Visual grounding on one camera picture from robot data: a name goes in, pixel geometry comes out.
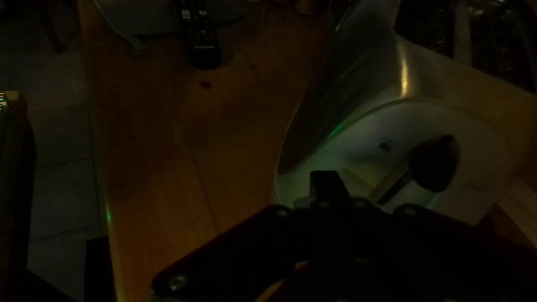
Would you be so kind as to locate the black remote control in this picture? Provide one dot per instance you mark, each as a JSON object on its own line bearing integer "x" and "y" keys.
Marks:
{"x": 198, "y": 34}

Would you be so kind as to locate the silver two-slot toaster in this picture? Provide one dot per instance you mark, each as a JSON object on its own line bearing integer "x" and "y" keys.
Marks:
{"x": 402, "y": 125}

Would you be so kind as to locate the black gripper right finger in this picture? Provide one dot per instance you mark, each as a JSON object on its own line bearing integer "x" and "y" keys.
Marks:
{"x": 426, "y": 257}

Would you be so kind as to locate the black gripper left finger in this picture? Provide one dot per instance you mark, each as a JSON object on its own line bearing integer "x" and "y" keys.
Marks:
{"x": 240, "y": 262}

